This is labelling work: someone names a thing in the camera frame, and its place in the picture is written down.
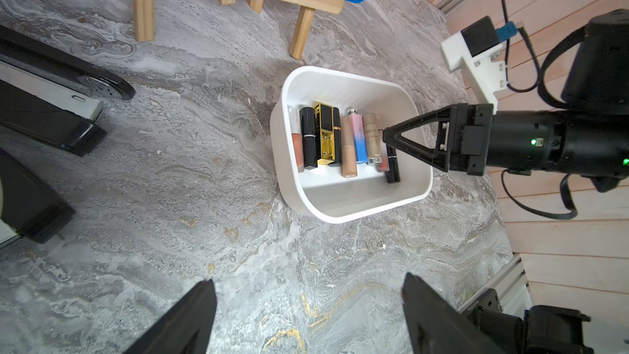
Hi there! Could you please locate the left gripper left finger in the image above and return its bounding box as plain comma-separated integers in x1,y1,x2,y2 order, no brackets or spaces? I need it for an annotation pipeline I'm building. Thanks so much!
125,280,217,354

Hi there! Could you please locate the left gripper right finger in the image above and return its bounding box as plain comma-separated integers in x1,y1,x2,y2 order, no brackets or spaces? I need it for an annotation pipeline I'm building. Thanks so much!
401,272,503,354

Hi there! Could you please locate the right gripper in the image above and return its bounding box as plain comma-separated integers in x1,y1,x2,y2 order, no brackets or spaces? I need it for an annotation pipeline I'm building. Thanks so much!
383,103,494,176

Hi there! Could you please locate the black lipstick silver band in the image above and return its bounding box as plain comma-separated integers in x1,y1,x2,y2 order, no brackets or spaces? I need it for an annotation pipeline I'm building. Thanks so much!
385,145,401,184

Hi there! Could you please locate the pink blue lipstick tube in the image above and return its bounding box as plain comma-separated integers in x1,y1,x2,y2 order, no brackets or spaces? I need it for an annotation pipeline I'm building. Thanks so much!
347,108,369,164

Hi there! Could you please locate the beige lipstick tube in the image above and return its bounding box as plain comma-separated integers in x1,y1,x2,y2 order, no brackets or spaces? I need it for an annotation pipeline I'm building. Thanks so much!
341,116,358,178

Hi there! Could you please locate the black lipstick gold band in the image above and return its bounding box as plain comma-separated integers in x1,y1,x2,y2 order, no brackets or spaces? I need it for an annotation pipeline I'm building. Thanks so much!
330,108,342,167

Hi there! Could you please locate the gold black square lipstick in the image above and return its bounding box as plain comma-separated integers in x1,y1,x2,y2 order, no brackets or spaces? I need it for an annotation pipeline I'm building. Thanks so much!
314,103,336,166

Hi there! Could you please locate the white storage box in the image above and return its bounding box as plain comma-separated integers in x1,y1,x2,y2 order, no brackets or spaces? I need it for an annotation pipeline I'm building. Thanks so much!
270,67,433,224

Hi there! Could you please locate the black lipstick tube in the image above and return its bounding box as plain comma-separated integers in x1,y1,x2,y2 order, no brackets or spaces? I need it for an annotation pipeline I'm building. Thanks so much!
300,108,318,170

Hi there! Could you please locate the red lip gloss tube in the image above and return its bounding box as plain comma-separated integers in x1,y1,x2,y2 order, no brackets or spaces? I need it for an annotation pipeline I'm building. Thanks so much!
288,108,305,173

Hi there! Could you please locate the pink frosted lipstick tube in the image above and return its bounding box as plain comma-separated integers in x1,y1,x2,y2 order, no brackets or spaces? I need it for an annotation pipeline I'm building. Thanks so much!
378,125,389,173

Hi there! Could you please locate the silver lipstick tube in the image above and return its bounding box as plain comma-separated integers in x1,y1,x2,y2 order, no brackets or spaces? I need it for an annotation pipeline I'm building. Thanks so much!
363,113,382,165

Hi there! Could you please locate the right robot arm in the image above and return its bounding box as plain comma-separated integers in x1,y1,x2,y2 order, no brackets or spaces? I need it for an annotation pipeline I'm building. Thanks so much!
383,9,628,353

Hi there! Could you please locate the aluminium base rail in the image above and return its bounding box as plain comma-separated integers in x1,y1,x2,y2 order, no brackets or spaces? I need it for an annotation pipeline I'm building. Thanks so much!
458,256,533,318

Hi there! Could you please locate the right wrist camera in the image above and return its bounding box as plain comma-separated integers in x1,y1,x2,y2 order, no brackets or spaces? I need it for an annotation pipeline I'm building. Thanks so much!
441,16,518,111

